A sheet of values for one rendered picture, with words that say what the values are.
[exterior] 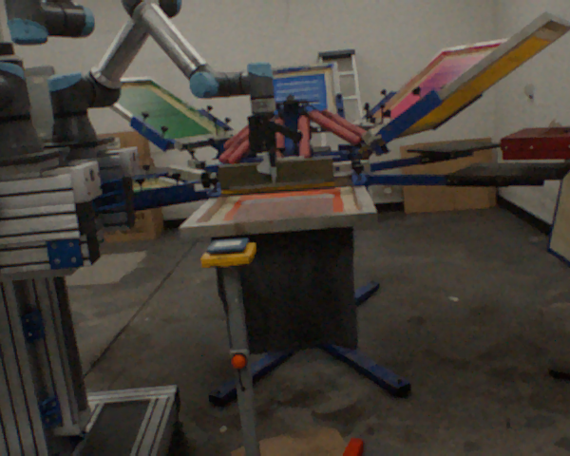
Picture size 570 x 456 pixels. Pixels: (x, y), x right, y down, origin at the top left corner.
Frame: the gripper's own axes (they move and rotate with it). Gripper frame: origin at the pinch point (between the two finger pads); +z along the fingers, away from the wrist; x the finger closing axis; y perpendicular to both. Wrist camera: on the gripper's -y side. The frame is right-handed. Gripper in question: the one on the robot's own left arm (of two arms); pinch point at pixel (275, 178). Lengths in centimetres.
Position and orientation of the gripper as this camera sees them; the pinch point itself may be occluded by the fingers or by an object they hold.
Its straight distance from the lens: 183.6
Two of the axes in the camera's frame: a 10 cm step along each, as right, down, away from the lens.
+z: 0.9, 9.7, 2.2
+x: -0.6, 2.2, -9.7
